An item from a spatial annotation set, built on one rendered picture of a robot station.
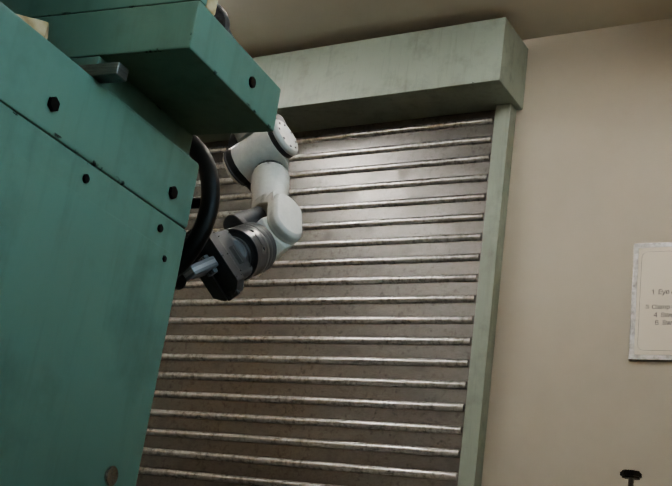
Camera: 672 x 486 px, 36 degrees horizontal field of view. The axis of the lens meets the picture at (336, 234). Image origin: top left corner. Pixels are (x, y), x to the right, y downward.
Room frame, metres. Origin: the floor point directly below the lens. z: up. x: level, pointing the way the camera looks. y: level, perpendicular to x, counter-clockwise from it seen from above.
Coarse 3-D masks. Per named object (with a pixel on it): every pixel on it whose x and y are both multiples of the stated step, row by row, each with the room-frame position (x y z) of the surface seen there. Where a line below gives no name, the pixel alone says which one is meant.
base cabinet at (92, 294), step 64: (0, 128) 0.91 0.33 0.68; (0, 192) 0.92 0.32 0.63; (64, 192) 1.00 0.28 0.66; (128, 192) 1.10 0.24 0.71; (0, 256) 0.94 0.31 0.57; (64, 256) 1.02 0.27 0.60; (128, 256) 1.12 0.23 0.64; (0, 320) 0.96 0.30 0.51; (64, 320) 1.04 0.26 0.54; (128, 320) 1.14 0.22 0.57; (0, 384) 0.98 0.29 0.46; (64, 384) 1.06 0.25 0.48; (128, 384) 1.16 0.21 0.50; (0, 448) 1.00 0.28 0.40; (64, 448) 1.08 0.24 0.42; (128, 448) 1.18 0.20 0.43
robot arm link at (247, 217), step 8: (256, 208) 1.68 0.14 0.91; (232, 216) 1.62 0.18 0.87; (240, 216) 1.63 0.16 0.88; (248, 216) 1.65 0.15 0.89; (256, 216) 1.67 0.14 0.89; (264, 216) 1.69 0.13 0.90; (224, 224) 1.64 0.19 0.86; (232, 224) 1.63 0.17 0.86; (240, 224) 1.62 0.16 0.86; (248, 224) 1.60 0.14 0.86; (256, 224) 1.61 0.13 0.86; (264, 224) 1.64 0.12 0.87; (264, 232) 1.60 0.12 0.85; (272, 232) 1.64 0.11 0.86; (272, 240) 1.61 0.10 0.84; (280, 240) 1.64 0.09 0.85; (272, 248) 1.61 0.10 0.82; (280, 248) 1.64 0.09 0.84; (288, 248) 1.67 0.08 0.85; (272, 256) 1.62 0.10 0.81; (280, 256) 1.69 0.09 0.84; (272, 264) 1.64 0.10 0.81
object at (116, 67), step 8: (88, 64) 1.01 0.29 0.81; (96, 64) 1.00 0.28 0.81; (104, 64) 1.00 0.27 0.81; (112, 64) 1.00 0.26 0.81; (120, 64) 0.99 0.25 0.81; (88, 72) 1.01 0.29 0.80; (96, 72) 1.00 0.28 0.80; (104, 72) 1.00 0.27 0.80; (112, 72) 0.99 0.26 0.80; (120, 72) 1.00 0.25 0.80; (128, 72) 1.01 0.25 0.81; (104, 80) 1.01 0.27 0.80; (112, 80) 1.01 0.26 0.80; (120, 80) 1.01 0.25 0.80
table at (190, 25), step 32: (64, 32) 1.06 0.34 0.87; (96, 32) 1.04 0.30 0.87; (128, 32) 1.02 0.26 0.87; (160, 32) 1.00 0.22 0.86; (192, 32) 0.99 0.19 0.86; (224, 32) 1.04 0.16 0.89; (128, 64) 1.05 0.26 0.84; (160, 64) 1.04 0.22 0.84; (192, 64) 1.02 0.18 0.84; (224, 64) 1.05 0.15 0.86; (256, 64) 1.11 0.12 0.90; (160, 96) 1.12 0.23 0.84; (192, 96) 1.11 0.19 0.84; (224, 96) 1.09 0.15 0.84; (256, 96) 1.12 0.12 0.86; (192, 128) 1.20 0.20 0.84; (224, 128) 1.19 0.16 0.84; (256, 128) 1.17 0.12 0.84
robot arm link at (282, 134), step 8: (280, 120) 1.82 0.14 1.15; (280, 128) 1.77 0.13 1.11; (288, 128) 1.80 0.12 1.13; (232, 136) 1.83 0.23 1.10; (240, 136) 1.81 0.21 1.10; (272, 136) 1.76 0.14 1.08; (280, 136) 1.75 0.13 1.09; (288, 136) 1.79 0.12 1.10; (232, 144) 1.83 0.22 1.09; (280, 144) 1.76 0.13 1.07; (288, 144) 1.77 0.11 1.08; (296, 144) 1.81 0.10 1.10; (224, 152) 1.82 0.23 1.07; (280, 152) 1.77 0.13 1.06; (288, 152) 1.77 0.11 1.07; (296, 152) 1.79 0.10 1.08; (224, 160) 1.81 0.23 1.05; (232, 176) 1.82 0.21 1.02; (240, 184) 1.83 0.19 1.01
